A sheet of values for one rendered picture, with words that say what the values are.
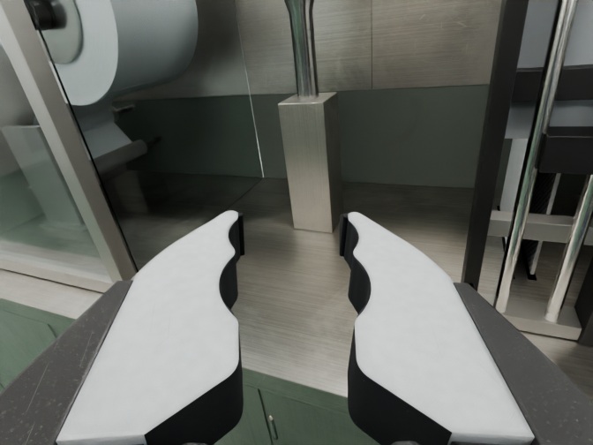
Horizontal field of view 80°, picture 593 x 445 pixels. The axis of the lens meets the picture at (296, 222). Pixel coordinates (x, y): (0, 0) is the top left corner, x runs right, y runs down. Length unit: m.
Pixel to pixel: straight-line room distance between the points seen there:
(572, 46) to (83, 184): 0.62
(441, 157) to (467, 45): 0.24
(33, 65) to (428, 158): 0.78
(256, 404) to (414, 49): 0.76
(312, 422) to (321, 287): 0.20
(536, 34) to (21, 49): 0.58
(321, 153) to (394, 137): 0.29
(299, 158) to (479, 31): 0.44
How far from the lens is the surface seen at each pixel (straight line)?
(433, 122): 0.91
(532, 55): 0.46
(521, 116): 0.47
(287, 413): 0.62
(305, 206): 0.75
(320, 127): 0.67
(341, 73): 0.92
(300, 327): 0.56
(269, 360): 0.52
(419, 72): 0.89
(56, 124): 0.60
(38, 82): 0.59
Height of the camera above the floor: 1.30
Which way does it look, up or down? 29 degrees down
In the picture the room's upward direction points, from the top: 7 degrees counter-clockwise
